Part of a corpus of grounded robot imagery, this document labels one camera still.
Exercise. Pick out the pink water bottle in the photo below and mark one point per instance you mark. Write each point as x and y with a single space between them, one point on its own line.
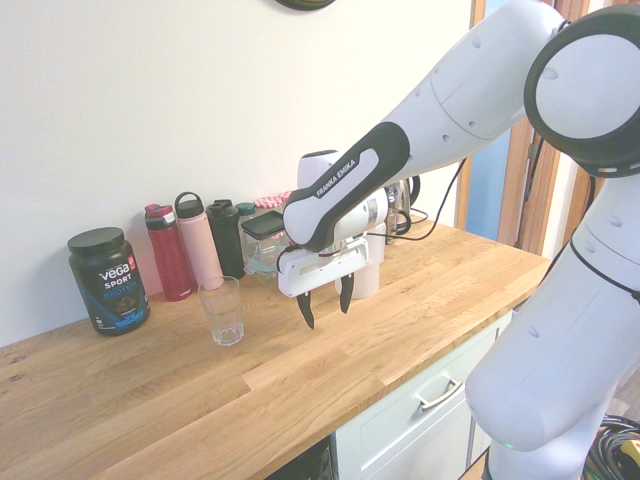
200 245

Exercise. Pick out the white cabinet drawer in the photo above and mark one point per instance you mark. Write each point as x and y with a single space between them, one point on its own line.
400 440

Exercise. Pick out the glass food container teal lid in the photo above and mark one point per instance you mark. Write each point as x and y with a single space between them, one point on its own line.
260 267

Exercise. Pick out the clear square container black lid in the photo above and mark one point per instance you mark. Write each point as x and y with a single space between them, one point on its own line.
262 225

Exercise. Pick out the translucent pitcher with blue lid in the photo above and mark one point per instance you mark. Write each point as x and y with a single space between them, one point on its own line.
367 285

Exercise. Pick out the green lid bottle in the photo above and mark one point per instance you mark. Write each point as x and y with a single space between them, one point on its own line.
245 207

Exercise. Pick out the clear drinking glass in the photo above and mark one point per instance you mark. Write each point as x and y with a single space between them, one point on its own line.
222 325

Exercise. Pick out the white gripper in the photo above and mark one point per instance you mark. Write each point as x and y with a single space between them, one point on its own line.
320 270

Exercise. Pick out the wooden door frame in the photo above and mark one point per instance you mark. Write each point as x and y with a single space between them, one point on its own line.
525 210

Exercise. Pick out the silver door hinge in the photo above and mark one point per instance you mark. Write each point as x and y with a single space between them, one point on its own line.
532 151

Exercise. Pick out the yellow power box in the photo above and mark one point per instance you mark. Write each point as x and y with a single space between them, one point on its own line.
632 450

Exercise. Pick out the black steel dishwasher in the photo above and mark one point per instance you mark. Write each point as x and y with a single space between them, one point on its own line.
320 462

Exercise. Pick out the glass French press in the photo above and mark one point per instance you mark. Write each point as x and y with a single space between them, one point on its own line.
400 222

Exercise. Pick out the black shaker bottle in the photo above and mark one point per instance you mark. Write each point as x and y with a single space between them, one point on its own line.
225 240

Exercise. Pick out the red water bottle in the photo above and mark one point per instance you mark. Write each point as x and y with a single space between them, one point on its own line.
167 260

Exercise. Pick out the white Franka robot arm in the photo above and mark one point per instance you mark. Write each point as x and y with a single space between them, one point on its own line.
475 100

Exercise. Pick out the black wall clock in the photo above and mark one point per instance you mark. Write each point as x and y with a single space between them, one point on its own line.
305 3

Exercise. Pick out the black Vega protein tub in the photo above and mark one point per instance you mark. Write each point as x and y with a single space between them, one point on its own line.
112 280

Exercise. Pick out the pale blue door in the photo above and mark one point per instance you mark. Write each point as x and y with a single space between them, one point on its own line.
487 200

